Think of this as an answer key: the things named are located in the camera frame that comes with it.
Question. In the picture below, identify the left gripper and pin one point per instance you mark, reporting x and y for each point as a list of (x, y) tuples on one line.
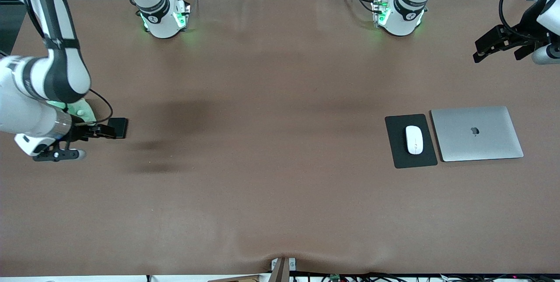
[(521, 33)]

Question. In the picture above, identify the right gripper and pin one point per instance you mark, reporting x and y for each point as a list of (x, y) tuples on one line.
[(79, 132)]

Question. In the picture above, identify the black phone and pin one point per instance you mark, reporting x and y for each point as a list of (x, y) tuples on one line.
[(120, 128)]

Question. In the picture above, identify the white computer mouse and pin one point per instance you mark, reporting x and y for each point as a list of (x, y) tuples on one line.
[(414, 139)]

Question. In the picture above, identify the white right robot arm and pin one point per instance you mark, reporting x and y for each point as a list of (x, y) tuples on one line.
[(61, 72)]

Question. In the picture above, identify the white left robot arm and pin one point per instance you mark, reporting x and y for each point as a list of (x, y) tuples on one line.
[(404, 21)]

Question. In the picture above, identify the black mouse pad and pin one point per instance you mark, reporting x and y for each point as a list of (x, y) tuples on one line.
[(396, 155)]

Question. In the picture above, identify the green dinosaur plush toy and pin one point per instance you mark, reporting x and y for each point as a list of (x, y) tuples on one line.
[(83, 109)]

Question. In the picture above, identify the silver laptop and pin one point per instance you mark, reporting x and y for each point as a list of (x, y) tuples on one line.
[(477, 142)]

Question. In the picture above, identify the brown table cover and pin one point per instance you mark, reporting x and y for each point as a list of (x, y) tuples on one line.
[(280, 207)]

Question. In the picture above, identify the small green circuit board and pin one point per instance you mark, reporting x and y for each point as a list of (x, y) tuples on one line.
[(335, 277)]

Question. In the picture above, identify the metal table edge bracket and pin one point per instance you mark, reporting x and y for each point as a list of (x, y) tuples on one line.
[(280, 271)]

